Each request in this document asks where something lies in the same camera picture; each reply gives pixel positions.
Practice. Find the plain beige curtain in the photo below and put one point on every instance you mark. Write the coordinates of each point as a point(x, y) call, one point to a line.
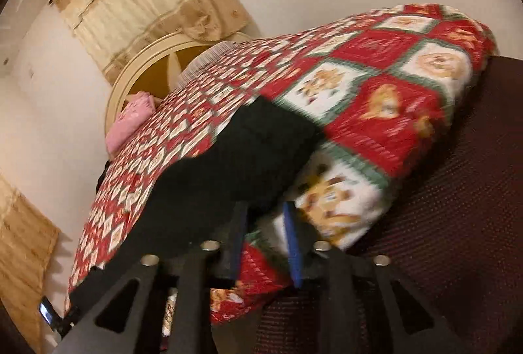
point(20, 256)

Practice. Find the grey striped pillow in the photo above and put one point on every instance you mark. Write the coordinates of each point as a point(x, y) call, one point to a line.
point(208, 58)

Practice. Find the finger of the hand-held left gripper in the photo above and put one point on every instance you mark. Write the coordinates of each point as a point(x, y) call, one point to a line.
point(45, 311)

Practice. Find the cream round headboard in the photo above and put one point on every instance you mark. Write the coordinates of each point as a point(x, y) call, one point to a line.
point(151, 60)

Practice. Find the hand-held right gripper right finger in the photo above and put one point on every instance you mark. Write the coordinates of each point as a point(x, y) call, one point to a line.
point(293, 252)

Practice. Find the black cloth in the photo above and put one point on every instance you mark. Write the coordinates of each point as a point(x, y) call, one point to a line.
point(102, 174)

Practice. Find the black pants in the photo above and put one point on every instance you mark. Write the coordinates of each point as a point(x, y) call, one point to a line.
point(245, 158)

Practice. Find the pink pillow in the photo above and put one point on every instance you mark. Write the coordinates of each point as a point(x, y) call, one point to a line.
point(126, 121)

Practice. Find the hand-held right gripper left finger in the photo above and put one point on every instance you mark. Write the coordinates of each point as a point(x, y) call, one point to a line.
point(238, 243)

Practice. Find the red printed checkered blanket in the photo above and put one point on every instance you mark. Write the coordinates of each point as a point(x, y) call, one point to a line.
point(367, 101)

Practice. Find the maroon woven mat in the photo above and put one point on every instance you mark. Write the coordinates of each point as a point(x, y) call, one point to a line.
point(449, 194)

